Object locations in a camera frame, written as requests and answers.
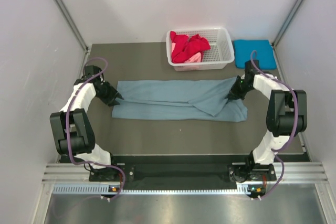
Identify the grey-blue t-shirt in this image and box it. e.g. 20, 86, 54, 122
112, 78, 248, 122

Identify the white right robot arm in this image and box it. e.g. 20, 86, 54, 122
227, 60, 308, 180

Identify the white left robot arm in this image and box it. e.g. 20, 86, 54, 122
49, 65, 123, 180

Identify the folded turquoise t-shirt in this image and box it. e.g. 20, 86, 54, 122
233, 39, 277, 70

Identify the white plastic laundry basket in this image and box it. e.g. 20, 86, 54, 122
166, 28, 235, 71

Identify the pink t-shirt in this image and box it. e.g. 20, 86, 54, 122
184, 52, 203, 63

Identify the red t-shirt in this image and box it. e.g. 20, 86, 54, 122
170, 31, 211, 64

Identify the grey slotted cable duct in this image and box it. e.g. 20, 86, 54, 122
52, 184, 261, 196

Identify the aluminium front frame rail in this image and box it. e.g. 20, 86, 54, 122
42, 162, 328, 184

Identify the left aluminium corner post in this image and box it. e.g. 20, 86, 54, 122
54, 0, 89, 52

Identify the aluminium corner post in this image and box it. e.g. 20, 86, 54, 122
272, 0, 305, 48
54, 0, 89, 52

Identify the right aluminium corner post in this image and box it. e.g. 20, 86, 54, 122
272, 0, 305, 48

